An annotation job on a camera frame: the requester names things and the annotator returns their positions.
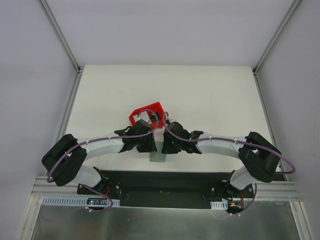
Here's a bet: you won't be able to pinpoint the green leather card holder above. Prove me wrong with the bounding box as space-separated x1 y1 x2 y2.
149 141 167 163

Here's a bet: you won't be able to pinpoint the red plastic card bin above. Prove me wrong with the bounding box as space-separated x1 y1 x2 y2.
129 102 164 130

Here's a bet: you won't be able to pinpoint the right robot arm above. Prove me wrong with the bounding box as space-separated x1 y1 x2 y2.
161 121 281 198

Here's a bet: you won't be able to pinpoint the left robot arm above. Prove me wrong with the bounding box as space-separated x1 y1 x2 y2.
41 119 157 195

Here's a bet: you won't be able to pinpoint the dark cards in bin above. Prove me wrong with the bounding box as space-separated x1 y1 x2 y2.
149 112 159 123

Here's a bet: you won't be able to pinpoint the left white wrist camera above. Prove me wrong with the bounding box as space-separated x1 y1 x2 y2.
139 111 151 123

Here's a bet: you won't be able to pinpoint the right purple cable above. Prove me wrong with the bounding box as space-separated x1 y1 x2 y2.
162 110 297 175

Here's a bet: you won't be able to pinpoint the purple cable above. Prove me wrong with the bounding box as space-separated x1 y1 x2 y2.
162 110 297 175
46 108 159 184

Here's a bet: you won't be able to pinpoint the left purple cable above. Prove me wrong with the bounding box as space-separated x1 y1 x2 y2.
46 108 159 184

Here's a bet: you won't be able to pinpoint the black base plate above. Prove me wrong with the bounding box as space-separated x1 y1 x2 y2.
76 168 255 208

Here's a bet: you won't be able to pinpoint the right white cable duct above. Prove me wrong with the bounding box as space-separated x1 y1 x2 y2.
210 200 228 211

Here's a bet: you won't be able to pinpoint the white cable duct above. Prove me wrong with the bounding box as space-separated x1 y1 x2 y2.
42 196 120 208
210 200 228 211

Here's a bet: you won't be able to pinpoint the left white cable duct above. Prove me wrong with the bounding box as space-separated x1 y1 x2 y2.
42 196 120 208

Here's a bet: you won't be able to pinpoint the right aluminium frame rail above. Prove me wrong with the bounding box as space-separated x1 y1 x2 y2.
253 0 320 240

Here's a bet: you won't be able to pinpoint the aluminium frame rail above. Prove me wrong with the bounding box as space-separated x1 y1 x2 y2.
253 0 320 240
16 0 84 240

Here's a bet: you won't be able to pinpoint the left aluminium frame rail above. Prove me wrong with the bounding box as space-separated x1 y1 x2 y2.
16 0 84 240

